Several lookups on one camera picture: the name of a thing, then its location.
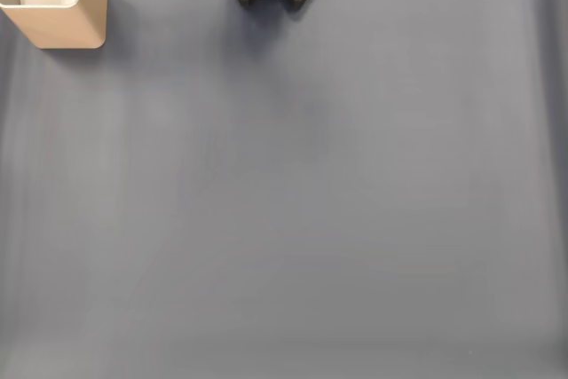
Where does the beige box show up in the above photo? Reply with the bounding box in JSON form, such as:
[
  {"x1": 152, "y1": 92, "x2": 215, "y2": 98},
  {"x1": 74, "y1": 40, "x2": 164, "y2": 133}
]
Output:
[{"x1": 0, "y1": 0, "x2": 108, "y2": 50}]

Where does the blue-grey table mat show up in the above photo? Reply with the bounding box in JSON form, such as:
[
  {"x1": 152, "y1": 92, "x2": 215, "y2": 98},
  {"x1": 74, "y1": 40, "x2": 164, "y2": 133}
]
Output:
[{"x1": 0, "y1": 0, "x2": 568, "y2": 379}]

